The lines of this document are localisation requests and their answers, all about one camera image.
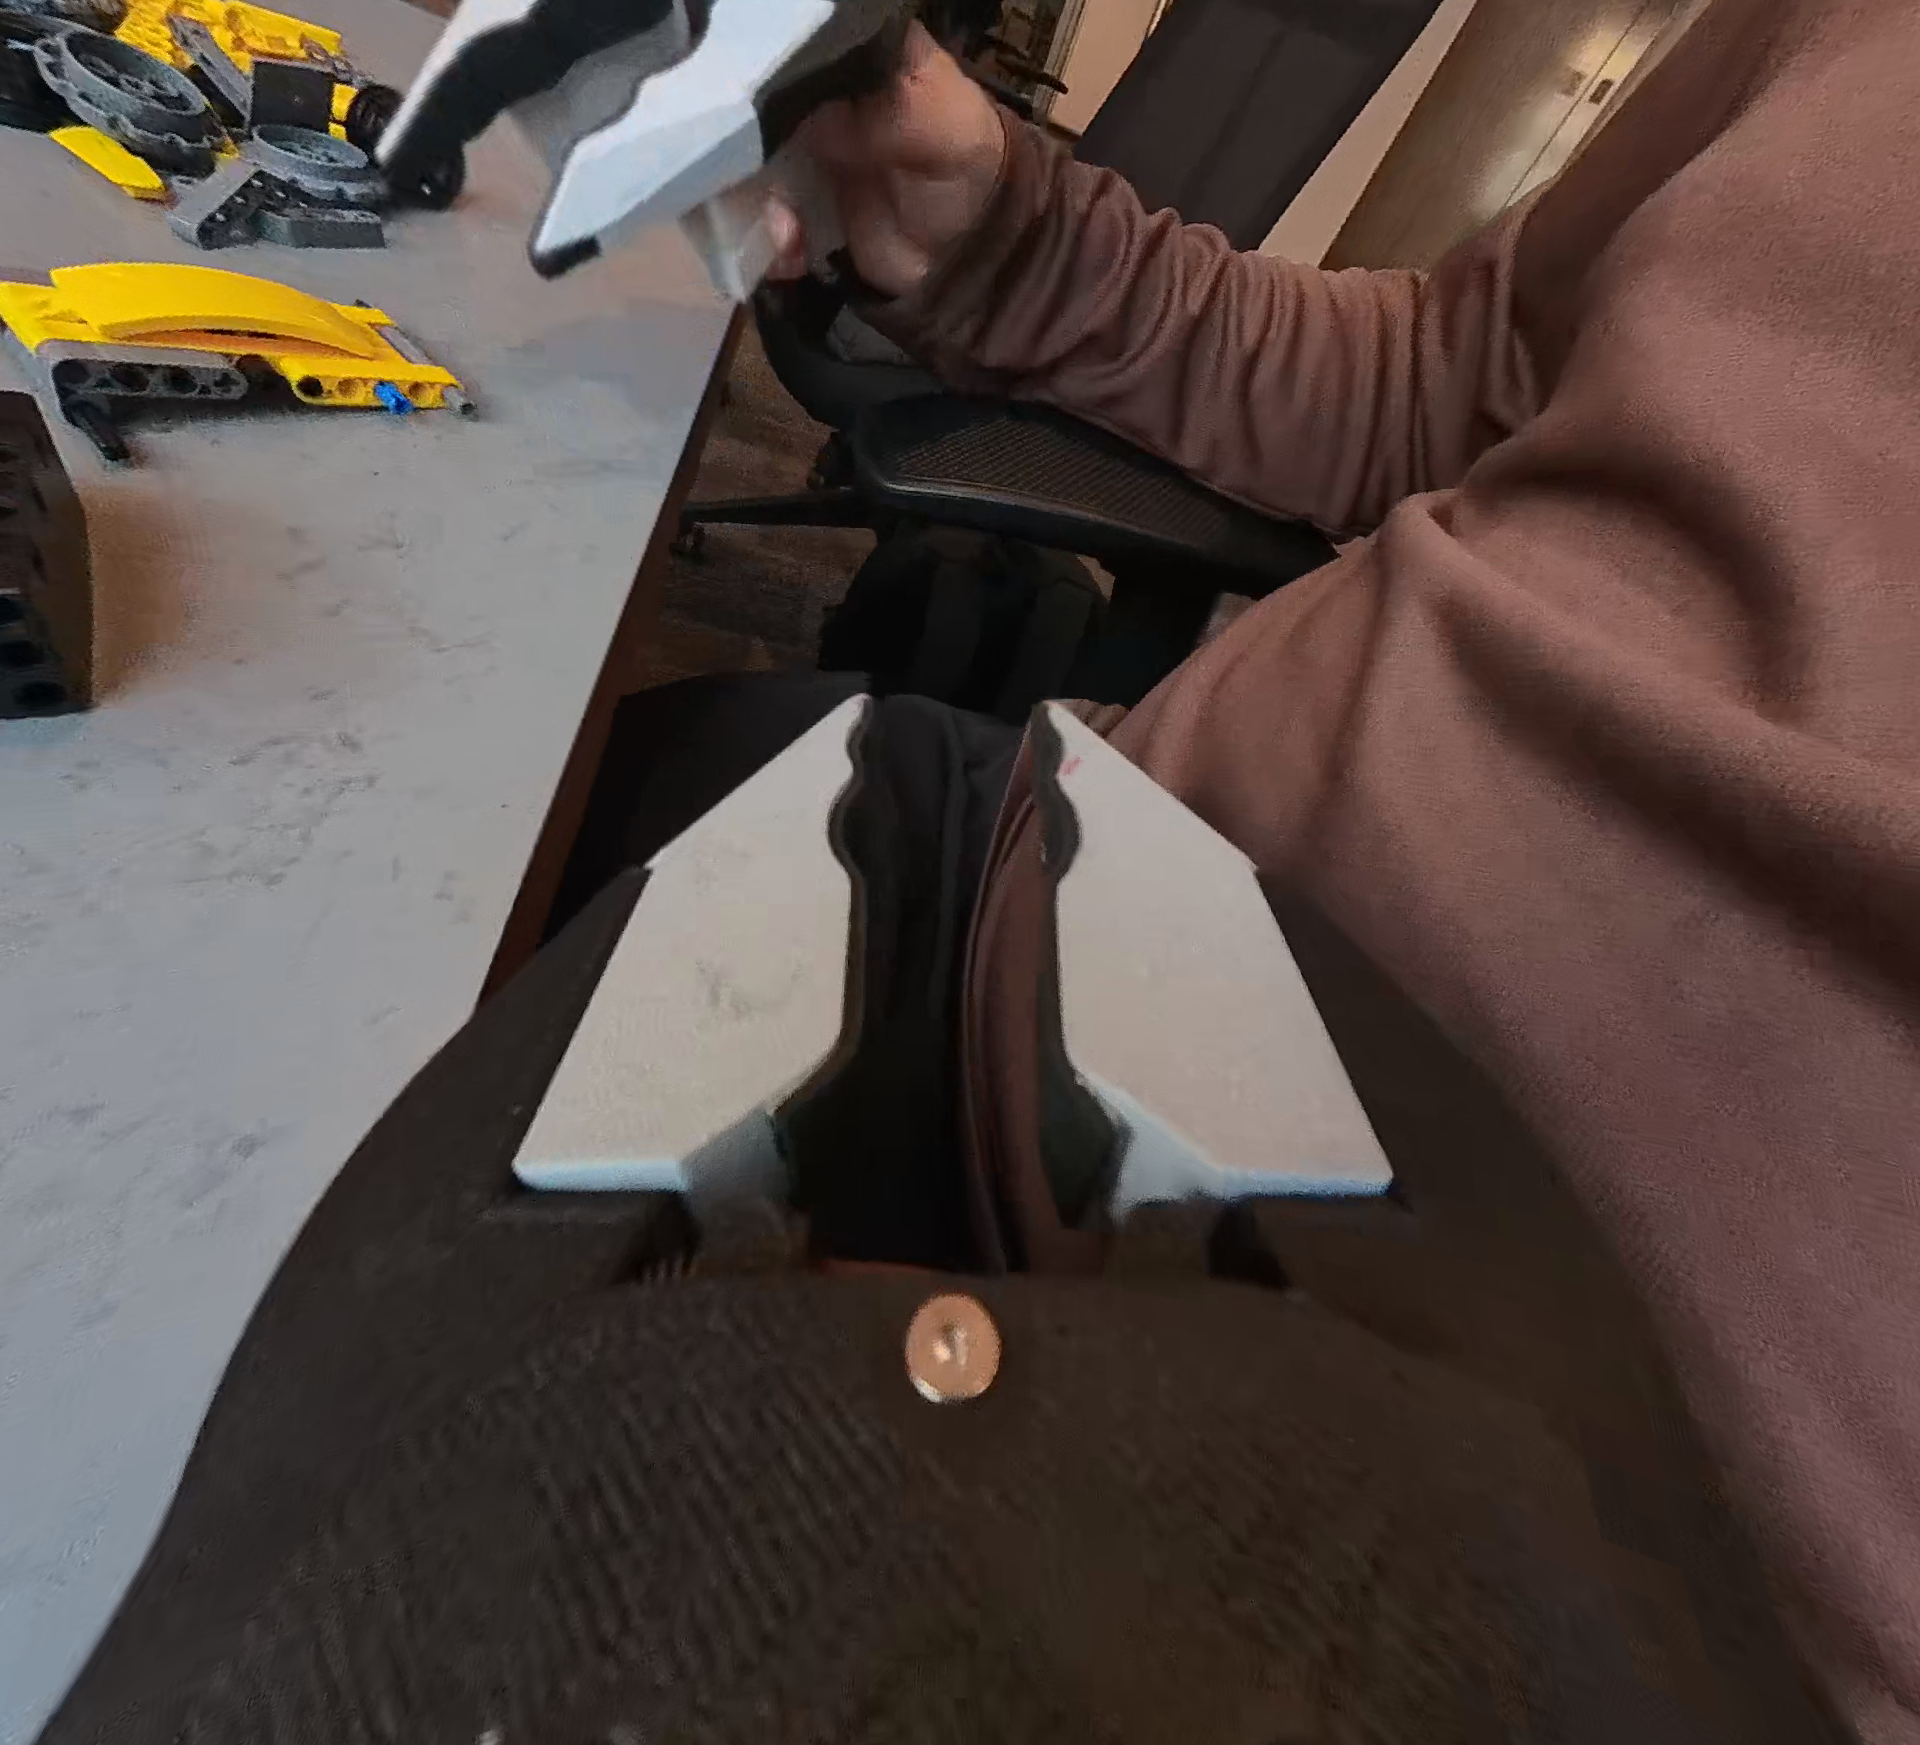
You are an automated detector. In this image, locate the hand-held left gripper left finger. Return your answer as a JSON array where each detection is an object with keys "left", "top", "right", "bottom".
[{"left": 509, "top": 697, "right": 881, "bottom": 1204}]

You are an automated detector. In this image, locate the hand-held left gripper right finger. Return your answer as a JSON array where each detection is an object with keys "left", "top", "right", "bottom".
[{"left": 1034, "top": 702, "right": 1399, "bottom": 1224}]

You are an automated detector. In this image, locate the pile of wheels and beams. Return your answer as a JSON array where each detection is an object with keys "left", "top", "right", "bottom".
[{"left": 0, "top": 0, "right": 471, "bottom": 250}]

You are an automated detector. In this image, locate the yellow brick panel piece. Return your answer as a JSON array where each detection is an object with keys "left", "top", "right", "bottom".
[{"left": 0, "top": 257, "right": 477, "bottom": 466}]

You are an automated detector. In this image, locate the yellow black brick vehicle model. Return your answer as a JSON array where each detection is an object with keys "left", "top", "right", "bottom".
[{"left": 0, "top": 389, "right": 100, "bottom": 725}]

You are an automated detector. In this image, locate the grey desk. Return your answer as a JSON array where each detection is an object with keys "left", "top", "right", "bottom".
[{"left": 0, "top": 0, "right": 757, "bottom": 1745}]

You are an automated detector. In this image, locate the person's right hand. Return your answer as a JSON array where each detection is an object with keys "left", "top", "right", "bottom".
[{"left": 763, "top": 21, "right": 1016, "bottom": 303}]

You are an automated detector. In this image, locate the black mesh chair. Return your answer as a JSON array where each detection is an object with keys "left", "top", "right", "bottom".
[{"left": 1072, "top": 0, "right": 1500, "bottom": 253}]

